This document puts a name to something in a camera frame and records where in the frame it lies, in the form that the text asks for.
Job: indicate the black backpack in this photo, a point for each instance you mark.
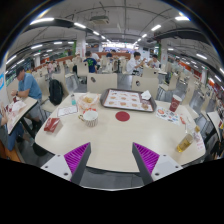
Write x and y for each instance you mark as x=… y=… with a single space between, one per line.
x=55 y=91

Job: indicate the flat round red coaster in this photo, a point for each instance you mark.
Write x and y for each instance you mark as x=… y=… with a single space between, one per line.
x=122 y=116

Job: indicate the small clear teal-capped bottle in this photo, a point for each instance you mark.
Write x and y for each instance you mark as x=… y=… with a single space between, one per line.
x=73 y=100

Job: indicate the dark brown serving tray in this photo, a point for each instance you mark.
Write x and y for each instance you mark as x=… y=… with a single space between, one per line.
x=103 y=96

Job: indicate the ceiling air conditioner unit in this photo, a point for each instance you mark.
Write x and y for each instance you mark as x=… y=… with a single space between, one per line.
x=99 y=19

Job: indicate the printed paper tray liner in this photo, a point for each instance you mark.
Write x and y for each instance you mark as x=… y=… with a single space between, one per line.
x=123 y=100

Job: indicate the colourful printed flyer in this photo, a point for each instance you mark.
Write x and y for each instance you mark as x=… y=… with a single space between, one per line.
x=168 y=115

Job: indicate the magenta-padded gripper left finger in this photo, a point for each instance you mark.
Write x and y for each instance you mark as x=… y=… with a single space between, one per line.
x=77 y=156

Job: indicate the beige dark-edged table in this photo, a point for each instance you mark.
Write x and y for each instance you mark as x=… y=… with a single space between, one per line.
x=28 y=104

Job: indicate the white notice with red text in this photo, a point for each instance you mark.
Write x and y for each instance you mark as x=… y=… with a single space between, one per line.
x=199 y=141

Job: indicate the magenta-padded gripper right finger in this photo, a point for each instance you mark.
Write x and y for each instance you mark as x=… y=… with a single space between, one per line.
x=146 y=156

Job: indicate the red carton box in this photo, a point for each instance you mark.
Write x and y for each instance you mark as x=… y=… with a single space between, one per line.
x=51 y=124

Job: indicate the group of ceiling lights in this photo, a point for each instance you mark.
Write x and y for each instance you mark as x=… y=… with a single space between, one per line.
x=41 y=20

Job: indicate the red paper cup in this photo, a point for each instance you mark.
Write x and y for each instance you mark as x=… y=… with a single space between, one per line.
x=175 y=104

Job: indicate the crumpled white napkin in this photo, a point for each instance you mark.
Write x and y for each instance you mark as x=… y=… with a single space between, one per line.
x=145 y=95

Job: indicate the person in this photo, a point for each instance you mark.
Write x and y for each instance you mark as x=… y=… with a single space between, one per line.
x=29 y=86
x=90 y=63
x=96 y=57
x=8 y=135
x=133 y=64
x=154 y=62
x=108 y=56

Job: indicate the clear food bag with snack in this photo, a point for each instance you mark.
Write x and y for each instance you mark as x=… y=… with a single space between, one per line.
x=87 y=100

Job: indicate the group of beige chairs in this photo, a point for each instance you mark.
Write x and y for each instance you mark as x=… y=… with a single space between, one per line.
x=171 y=81

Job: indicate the white printed card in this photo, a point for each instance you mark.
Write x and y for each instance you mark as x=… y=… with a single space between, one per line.
x=66 y=110

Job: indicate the beige chair with round hole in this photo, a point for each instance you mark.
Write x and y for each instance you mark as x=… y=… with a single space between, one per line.
x=101 y=83
x=146 y=85

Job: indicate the clear bottle with tan cap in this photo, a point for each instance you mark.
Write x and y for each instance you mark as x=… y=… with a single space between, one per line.
x=184 y=143

